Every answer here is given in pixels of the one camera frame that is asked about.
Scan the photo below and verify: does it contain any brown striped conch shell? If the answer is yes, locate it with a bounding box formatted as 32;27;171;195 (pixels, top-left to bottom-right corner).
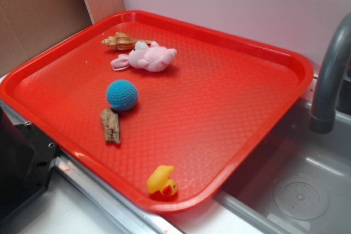
101;32;152;51

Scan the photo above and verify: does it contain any red plastic tray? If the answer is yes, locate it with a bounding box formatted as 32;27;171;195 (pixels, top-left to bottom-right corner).
1;11;313;214

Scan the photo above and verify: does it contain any pink plush bunny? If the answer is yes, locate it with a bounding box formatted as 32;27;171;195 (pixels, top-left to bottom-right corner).
110;41;177;72

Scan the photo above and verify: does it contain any blue crocheted ball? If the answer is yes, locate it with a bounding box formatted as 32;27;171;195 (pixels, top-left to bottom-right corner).
106;80;138;111

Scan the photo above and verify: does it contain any small driftwood piece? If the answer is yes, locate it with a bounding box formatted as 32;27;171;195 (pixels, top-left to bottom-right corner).
100;108;121;145

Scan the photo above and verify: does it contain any yellow rubber duck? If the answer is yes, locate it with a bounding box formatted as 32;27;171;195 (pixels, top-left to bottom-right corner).
146;165;178;197

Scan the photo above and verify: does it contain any grey plastic sink basin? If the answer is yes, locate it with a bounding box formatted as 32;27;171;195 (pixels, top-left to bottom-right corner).
216;100;350;233

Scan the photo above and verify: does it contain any grey toy faucet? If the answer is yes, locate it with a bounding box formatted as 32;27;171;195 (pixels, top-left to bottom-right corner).
309;14;350;134

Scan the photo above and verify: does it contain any brown cardboard panel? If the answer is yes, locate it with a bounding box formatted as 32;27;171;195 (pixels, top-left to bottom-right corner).
1;0;125;76

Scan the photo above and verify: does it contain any silver metal rail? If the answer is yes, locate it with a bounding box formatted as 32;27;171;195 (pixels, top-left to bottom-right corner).
0;99;187;234

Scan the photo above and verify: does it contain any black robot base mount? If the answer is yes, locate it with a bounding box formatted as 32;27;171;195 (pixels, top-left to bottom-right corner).
1;110;58;222

